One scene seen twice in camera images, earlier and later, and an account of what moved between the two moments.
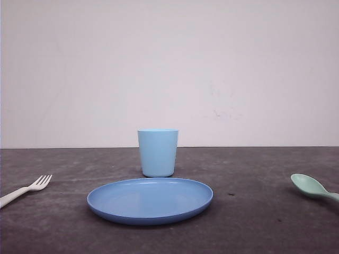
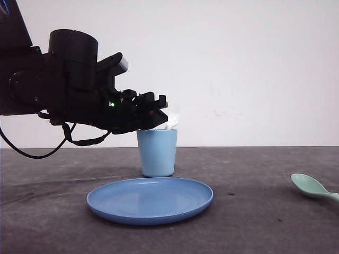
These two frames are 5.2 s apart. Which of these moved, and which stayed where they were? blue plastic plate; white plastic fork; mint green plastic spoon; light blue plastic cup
Moved: white plastic fork
Stayed: light blue plastic cup; mint green plastic spoon; blue plastic plate
